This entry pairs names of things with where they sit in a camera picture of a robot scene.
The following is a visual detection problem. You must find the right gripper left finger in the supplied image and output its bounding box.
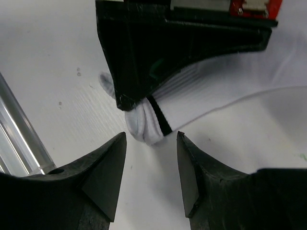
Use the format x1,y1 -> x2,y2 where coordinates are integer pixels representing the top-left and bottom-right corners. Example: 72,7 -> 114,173
0,132 -> 127,230

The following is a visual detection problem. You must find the white sock with black stripes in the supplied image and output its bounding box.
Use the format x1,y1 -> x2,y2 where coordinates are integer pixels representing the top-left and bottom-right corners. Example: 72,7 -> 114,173
98,28 -> 307,147

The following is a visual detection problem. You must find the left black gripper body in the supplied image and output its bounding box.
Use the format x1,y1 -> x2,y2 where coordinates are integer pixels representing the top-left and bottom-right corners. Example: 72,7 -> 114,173
95,0 -> 278,111

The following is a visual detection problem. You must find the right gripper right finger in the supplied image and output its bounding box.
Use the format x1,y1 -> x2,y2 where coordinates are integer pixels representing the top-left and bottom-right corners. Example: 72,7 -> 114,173
177,132 -> 307,230

